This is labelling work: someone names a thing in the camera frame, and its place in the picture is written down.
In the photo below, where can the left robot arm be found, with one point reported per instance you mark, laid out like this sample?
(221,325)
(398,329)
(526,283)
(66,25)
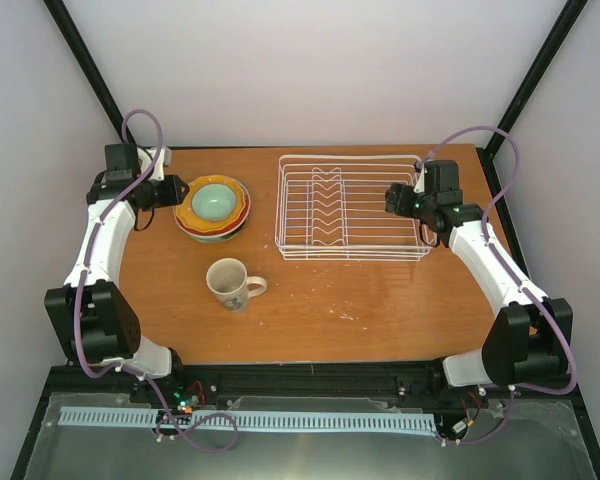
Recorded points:
(94,323)

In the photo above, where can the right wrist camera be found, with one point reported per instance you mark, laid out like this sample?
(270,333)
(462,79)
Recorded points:
(420,169)

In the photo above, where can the black frame post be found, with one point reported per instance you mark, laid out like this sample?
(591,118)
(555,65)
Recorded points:
(551,45)
(82,55)

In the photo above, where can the metal front panel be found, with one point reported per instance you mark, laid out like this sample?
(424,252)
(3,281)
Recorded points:
(537,439)

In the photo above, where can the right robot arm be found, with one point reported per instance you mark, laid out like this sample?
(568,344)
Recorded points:
(528,342)

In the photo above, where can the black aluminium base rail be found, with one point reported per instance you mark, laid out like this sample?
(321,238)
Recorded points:
(400,384)

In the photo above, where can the mint green floral bowl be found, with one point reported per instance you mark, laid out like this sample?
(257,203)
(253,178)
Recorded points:
(214,202)

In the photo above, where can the white bottom plate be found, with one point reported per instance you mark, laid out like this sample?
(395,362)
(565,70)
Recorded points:
(220,231)

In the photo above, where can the cream dragon mug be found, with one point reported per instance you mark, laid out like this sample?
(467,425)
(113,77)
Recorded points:
(232,286)

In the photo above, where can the light blue cable duct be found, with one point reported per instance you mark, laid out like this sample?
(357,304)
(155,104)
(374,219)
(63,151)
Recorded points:
(254,421)

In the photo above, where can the left black frame post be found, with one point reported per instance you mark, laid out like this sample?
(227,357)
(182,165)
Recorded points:
(82,55)

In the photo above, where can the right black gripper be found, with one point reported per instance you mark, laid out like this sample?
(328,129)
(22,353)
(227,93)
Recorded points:
(397,195)

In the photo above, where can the right black frame post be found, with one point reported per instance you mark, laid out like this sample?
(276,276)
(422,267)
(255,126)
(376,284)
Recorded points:
(551,45)

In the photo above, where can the orange dotted plate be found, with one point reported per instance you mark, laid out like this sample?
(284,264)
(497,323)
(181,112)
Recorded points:
(213,220)

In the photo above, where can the white wire dish rack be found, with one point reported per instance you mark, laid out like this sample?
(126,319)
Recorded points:
(332,208)

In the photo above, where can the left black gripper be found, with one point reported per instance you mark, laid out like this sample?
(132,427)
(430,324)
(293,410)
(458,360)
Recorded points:
(174,197)

